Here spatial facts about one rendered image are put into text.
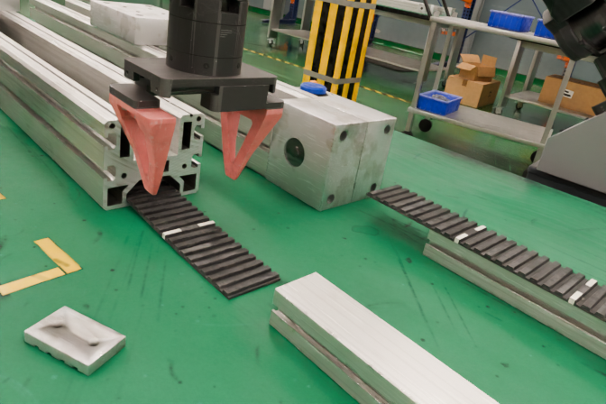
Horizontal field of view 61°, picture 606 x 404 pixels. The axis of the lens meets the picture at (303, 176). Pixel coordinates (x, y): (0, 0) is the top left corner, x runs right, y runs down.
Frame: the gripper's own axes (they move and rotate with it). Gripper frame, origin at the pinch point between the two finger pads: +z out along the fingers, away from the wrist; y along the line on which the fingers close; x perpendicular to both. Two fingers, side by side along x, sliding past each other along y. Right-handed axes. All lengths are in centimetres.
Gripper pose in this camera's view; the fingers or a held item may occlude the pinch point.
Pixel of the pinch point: (194, 175)
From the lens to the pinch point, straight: 43.8
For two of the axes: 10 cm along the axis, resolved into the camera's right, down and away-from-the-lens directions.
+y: -7.2, 1.5, -6.7
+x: 6.7, 3.8, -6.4
